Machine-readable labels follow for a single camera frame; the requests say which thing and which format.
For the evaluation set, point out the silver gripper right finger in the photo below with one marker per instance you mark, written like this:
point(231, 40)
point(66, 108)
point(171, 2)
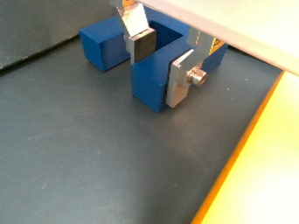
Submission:
point(186, 68)

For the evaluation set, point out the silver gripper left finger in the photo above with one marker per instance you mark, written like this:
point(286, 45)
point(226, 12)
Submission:
point(139, 35)

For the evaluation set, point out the blue U-shaped block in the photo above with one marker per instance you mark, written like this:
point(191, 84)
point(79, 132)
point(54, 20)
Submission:
point(106, 51)

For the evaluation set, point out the yellow long bar block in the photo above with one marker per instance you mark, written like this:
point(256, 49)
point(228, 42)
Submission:
point(256, 189)

